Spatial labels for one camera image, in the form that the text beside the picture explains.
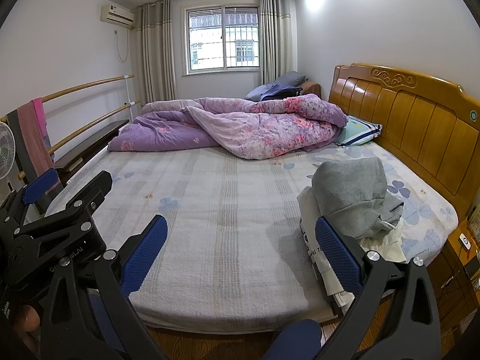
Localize grey sweatshirt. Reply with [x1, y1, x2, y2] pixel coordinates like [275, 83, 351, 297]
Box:
[312, 157, 404, 240]

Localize left hand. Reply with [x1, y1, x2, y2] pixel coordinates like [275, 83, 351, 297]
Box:
[15, 305, 41, 359]

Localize dark low bench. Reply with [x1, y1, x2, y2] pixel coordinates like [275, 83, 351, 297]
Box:
[55, 119, 128, 187]

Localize wooden ballet barre rails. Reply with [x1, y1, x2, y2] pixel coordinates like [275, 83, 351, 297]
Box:
[1, 67, 136, 162]

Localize white standing fan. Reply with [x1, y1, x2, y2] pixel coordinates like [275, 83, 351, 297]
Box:
[0, 122, 16, 192]

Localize pink hanging towel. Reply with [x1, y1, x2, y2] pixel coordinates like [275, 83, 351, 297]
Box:
[7, 97, 58, 185]

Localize wooden nightstand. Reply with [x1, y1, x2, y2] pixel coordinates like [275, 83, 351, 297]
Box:
[428, 219, 479, 359]

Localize white printed t-shirt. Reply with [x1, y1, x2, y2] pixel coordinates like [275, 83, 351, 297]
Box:
[297, 187, 406, 313]

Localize blue trouser leg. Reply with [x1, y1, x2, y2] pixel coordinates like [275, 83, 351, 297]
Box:
[262, 319, 322, 360]

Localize white floral bed sheet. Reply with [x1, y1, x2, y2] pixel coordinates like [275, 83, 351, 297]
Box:
[48, 142, 458, 334]

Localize left grey curtain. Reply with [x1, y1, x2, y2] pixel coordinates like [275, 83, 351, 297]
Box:
[132, 0, 176, 104]

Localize grey curtain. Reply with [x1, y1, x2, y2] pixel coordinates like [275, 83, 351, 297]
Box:
[132, 0, 176, 104]
[259, 0, 293, 84]

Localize purple floral quilt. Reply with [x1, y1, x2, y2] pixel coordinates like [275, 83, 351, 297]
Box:
[107, 94, 347, 160]

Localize white air conditioner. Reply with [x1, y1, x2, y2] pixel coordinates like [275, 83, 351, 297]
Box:
[100, 4, 134, 29]

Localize window with bars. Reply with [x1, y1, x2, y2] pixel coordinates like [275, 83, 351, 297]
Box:
[185, 5, 260, 74]

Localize teal striped pillow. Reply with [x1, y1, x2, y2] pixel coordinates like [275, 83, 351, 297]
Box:
[334, 115, 383, 147]

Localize wooden headboard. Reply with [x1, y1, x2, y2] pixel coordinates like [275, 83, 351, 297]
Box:
[329, 63, 480, 219]

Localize blue grey pillow pile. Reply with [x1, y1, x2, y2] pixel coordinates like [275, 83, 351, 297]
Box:
[245, 71, 307, 102]

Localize right grey curtain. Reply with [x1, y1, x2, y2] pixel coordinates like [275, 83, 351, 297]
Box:
[259, 0, 293, 84]

